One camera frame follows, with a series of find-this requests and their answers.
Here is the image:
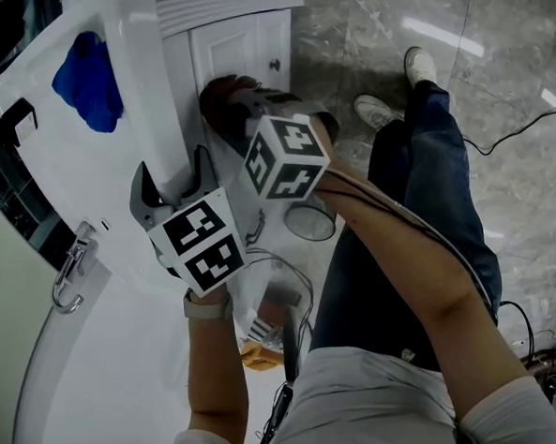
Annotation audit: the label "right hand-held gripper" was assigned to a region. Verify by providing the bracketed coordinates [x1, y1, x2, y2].
[232, 83, 346, 204]

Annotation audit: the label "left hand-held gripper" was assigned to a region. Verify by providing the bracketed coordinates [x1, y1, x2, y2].
[125, 141, 249, 301]

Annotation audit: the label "brown cloth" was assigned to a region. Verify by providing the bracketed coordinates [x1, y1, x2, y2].
[197, 72, 274, 150]

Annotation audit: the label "person's left forearm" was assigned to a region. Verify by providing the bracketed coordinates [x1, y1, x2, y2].
[178, 283, 253, 444]

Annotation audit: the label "person's right forearm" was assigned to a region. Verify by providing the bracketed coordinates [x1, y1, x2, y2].
[307, 102, 538, 430]

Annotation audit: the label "blue cloth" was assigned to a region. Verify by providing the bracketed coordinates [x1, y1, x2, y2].
[48, 28, 127, 136]

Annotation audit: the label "white vanity cabinet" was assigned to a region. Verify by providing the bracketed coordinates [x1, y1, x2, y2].
[155, 0, 323, 289]

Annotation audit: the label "black mesh wastebasket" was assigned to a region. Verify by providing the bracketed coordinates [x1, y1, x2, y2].
[283, 198, 339, 244]

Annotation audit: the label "white ceramic sink basin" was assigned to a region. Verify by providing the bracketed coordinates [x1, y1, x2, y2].
[0, 0, 210, 422]

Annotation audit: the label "person's left shoe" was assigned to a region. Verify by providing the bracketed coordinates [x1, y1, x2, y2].
[353, 92, 406, 132]

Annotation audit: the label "person's shoe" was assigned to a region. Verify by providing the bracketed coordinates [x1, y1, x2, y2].
[353, 92, 406, 132]
[402, 45, 439, 87]

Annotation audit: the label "chrome faucet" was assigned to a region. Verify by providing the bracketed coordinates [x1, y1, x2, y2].
[47, 220, 104, 317]

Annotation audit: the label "white wristband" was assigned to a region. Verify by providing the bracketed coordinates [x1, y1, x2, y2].
[182, 293, 234, 323]

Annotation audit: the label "person's left leg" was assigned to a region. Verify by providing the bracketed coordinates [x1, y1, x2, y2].
[294, 116, 457, 379]

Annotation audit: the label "person's leg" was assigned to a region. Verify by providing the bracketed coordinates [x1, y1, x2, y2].
[394, 75, 505, 332]
[294, 116, 457, 379]

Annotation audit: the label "person's right leg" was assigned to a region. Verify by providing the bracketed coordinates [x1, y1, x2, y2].
[394, 75, 505, 332]

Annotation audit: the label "person's right shoe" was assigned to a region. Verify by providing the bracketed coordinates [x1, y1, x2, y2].
[402, 45, 439, 87]

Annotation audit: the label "black soap dispenser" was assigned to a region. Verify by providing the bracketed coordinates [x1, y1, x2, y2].
[0, 96, 40, 149]

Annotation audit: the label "person's white shirt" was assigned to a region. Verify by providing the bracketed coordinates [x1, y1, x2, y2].
[158, 333, 556, 444]

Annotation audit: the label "black cabinet door handle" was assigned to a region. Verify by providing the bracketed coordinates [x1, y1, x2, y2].
[243, 209, 267, 245]

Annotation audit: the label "grey floor cables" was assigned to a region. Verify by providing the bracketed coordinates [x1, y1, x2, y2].
[244, 244, 318, 322]

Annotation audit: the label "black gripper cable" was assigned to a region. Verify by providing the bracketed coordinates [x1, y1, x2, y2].
[321, 160, 500, 336]

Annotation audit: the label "black floor cable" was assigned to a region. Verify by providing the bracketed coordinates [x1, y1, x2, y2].
[461, 105, 556, 158]

